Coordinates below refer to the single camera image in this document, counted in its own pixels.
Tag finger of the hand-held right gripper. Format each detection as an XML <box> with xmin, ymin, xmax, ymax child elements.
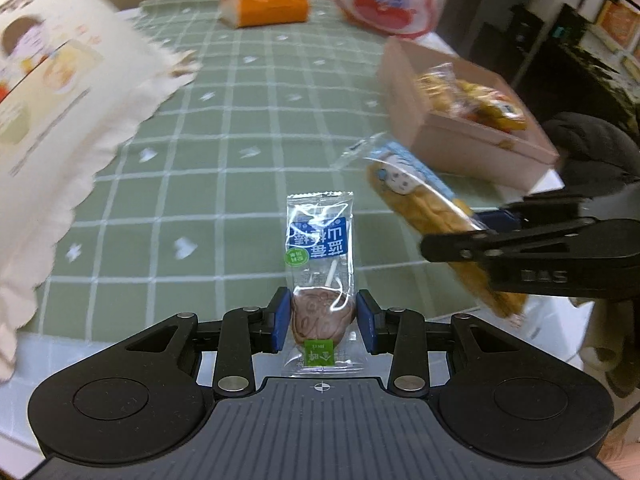
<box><xmin>420</xmin><ymin>217</ymin><xmax>640</xmax><ymax>264</ymax></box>
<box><xmin>474</xmin><ymin>195</ymin><xmax>601</xmax><ymax>232</ymax></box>

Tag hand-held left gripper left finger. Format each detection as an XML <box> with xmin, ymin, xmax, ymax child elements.
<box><xmin>127</xmin><ymin>287</ymin><xmax>292</xmax><ymax>399</ymax></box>

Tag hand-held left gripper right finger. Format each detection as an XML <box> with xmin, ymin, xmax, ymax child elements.
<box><xmin>357</xmin><ymin>290</ymin><xmax>518</xmax><ymax>399</ymax></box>

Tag long twisted bread packet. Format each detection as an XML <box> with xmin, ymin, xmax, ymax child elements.
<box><xmin>332</xmin><ymin>132</ymin><xmax>531</xmax><ymax>329</ymax></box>

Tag pink cardboard box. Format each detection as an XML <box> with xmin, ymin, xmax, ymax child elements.
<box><xmin>377</xmin><ymin>35</ymin><xmax>562</xmax><ymax>194</ymax></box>

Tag blue label lollipop packet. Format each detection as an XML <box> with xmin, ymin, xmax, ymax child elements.
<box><xmin>285</xmin><ymin>191</ymin><xmax>363</xmax><ymax>378</ymax></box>

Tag yellow lion snack packet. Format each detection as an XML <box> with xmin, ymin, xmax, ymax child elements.
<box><xmin>462</xmin><ymin>80</ymin><xmax>529</xmax><ymax>134</ymax></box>

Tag person's right forearm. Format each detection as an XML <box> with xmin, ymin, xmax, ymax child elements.
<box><xmin>599</xmin><ymin>432</ymin><xmax>640</xmax><ymax>480</ymax></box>

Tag beige chair with jacket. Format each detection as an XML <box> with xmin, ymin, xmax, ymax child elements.
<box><xmin>581</xmin><ymin>300</ymin><xmax>637</xmax><ymax>397</ymax></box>

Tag black padded jacket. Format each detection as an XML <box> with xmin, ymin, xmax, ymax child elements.
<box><xmin>542</xmin><ymin>111</ymin><xmax>640</xmax><ymax>197</ymax></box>

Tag black low cabinet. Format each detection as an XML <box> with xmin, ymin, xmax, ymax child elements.
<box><xmin>509</xmin><ymin>2</ymin><xmax>553</xmax><ymax>88</ymax></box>

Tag glass fish tank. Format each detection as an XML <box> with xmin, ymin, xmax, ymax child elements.
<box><xmin>552</xmin><ymin>2</ymin><xmax>640</xmax><ymax>127</ymax></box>

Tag rabbit face plastic bag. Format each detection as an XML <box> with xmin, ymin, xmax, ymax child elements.
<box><xmin>332</xmin><ymin>0</ymin><xmax>444</xmax><ymax>42</ymax></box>

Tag large gold framed picture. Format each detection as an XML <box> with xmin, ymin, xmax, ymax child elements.
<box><xmin>597</xmin><ymin>0</ymin><xmax>640</xmax><ymax>47</ymax></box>

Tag large cream cartoon snack bag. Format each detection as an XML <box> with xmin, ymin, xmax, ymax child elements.
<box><xmin>0</xmin><ymin>0</ymin><xmax>202</xmax><ymax>382</ymax></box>

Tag orange tissue box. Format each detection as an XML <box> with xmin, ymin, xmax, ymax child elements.
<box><xmin>219</xmin><ymin>0</ymin><xmax>312</xmax><ymax>29</ymax></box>

